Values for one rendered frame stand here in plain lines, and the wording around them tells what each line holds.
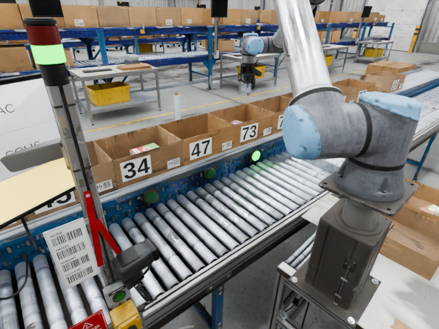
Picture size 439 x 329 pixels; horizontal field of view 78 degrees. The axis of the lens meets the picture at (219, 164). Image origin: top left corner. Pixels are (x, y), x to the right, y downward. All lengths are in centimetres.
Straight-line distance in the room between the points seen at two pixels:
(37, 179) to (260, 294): 164
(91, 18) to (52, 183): 527
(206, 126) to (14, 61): 405
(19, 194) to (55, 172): 9
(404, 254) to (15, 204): 136
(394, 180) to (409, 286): 60
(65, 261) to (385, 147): 85
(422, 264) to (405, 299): 17
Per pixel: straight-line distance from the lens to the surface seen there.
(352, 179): 87
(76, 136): 64
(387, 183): 88
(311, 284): 119
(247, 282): 211
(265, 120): 194
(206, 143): 163
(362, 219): 96
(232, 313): 197
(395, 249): 140
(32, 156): 74
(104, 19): 601
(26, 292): 133
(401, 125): 82
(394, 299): 130
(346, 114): 76
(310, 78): 82
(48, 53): 59
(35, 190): 78
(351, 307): 119
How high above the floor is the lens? 168
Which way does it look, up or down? 30 degrees down
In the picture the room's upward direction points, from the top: 1 degrees clockwise
